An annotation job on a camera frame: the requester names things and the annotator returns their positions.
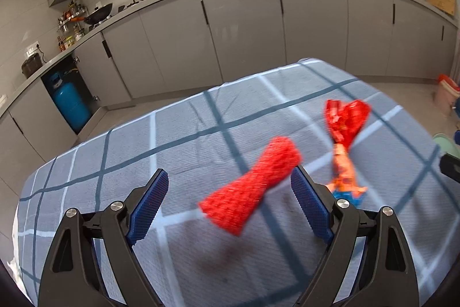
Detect red and orange snack wrapper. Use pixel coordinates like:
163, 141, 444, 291
324, 98, 372, 201

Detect dark rice cooker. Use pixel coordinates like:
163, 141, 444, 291
21, 53, 44, 79

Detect blue gas cylinder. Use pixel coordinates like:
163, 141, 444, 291
48, 73, 92, 131

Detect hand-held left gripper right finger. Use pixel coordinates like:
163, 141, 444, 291
290, 166, 419, 307

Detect green enamel basin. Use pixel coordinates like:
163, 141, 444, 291
432, 133, 460, 158

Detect black gas stove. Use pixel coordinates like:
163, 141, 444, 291
115, 0, 149, 12

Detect red foam net sleeve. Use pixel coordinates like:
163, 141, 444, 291
199, 136, 302, 237

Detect spice rack with bottles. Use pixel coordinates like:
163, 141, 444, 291
55, 0, 89, 52

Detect grey kitchen cabinets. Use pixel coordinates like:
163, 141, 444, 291
0, 0, 460, 171

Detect black wok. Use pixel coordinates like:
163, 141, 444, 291
83, 3, 113, 25

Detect pink plastic bucket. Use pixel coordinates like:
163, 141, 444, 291
432, 74, 460, 118

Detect blue checked blanket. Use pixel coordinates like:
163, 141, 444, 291
12, 58, 460, 307

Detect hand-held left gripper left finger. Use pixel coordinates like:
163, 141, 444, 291
36, 168, 169, 307

